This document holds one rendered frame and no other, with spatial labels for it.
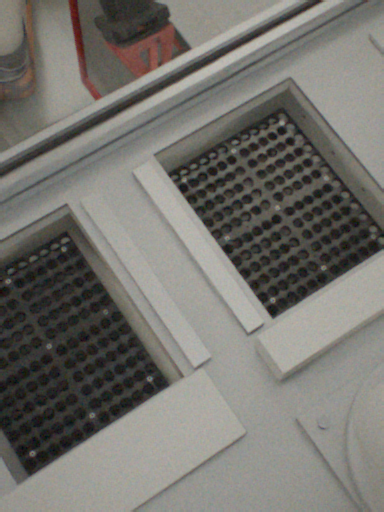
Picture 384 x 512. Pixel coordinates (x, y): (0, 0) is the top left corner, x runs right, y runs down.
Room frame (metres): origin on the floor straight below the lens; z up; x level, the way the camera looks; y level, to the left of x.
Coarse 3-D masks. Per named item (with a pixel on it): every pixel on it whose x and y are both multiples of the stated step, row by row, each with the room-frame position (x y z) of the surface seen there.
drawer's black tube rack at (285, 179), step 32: (224, 160) 0.51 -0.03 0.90; (256, 160) 0.52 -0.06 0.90; (288, 160) 0.54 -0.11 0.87; (192, 192) 0.47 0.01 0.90; (224, 192) 0.47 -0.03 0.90; (256, 192) 0.49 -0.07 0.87; (288, 192) 0.49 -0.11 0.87; (320, 192) 0.48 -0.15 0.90; (224, 224) 0.43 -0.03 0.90; (256, 224) 0.43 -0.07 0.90; (288, 224) 0.44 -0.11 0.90; (320, 224) 0.44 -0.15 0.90; (352, 224) 0.46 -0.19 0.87; (256, 256) 0.39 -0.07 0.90; (288, 256) 0.39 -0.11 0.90; (320, 256) 0.40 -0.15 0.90; (352, 256) 0.41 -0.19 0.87; (256, 288) 0.36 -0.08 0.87; (288, 288) 0.35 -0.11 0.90; (320, 288) 0.36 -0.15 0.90
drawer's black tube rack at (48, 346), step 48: (0, 288) 0.32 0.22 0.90; (48, 288) 0.33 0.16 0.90; (96, 288) 0.34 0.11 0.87; (0, 336) 0.27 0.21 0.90; (48, 336) 0.28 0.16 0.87; (96, 336) 0.28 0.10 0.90; (0, 384) 0.22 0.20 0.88; (48, 384) 0.22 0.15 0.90; (96, 384) 0.23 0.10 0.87; (144, 384) 0.23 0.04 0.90; (48, 432) 0.17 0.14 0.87; (96, 432) 0.17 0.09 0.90
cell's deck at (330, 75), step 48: (336, 48) 0.66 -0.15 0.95; (240, 96) 0.58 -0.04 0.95; (336, 96) 0.59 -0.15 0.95; (144, 144) 0.50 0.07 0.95; (336, 144) 0.54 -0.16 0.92; (48, 192) 0.43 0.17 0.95; (144, 192) 0.44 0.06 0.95; (0, 240) 0.36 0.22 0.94; (96, 240) 0.37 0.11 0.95; (144, 240) 0.38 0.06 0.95; (192, 288) 0.33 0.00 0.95; (240, 288) 0.33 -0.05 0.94; (240, 336) 0.28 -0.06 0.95; (240, 384) 0.23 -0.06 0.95; (288, 384) 0.23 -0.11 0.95; (336, 384) 0.23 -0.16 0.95; (288, 432) 0.18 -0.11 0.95; (0, 480) 0.11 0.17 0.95; (192, 480) 0.12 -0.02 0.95; (240, 480) 0.13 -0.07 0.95; (288, 480) 0.13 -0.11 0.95; (336, 480) 0.14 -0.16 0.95
